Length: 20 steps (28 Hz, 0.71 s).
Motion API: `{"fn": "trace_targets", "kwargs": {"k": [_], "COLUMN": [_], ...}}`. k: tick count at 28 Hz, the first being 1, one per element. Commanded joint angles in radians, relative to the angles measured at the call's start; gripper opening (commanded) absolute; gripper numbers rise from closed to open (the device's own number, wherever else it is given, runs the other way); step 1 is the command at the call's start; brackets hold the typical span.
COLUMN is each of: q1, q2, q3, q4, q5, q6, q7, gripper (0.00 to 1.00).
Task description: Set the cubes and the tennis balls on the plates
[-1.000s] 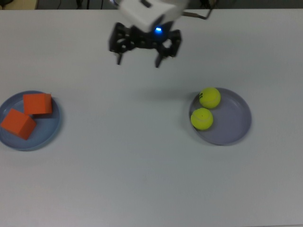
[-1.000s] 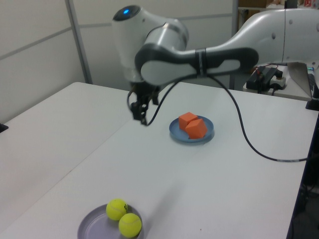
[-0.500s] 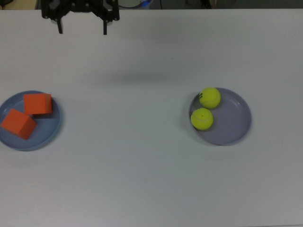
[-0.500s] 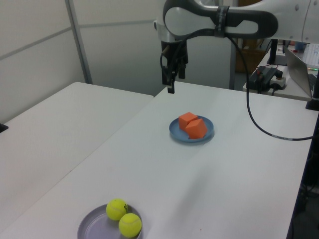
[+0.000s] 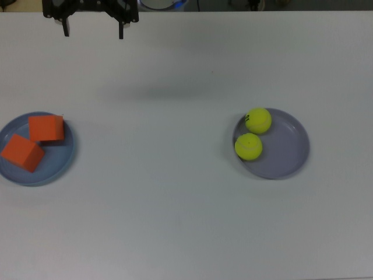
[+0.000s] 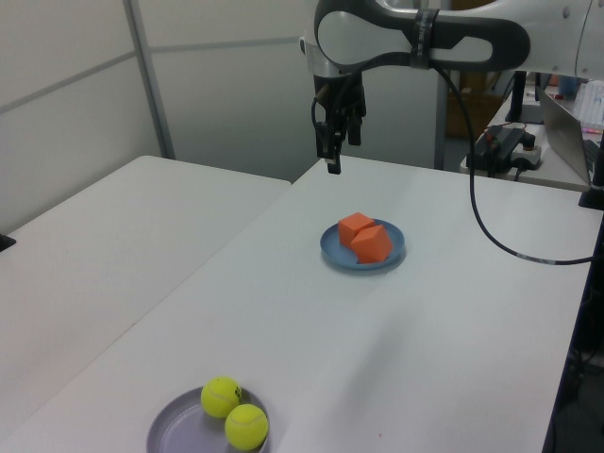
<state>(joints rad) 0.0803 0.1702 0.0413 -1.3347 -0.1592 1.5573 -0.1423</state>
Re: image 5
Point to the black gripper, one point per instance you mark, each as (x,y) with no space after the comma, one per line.
(90,5)

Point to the orange cube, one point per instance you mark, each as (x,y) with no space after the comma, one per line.
(46,128)
(21,153)

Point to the yellow tennis ball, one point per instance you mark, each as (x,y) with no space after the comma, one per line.
(248,146)
(258,120)

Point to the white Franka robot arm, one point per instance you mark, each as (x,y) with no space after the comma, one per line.
(163,3)

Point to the blue plate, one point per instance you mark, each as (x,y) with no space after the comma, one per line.
(55,166)

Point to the purple plate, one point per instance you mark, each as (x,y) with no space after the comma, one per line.
(287,151)

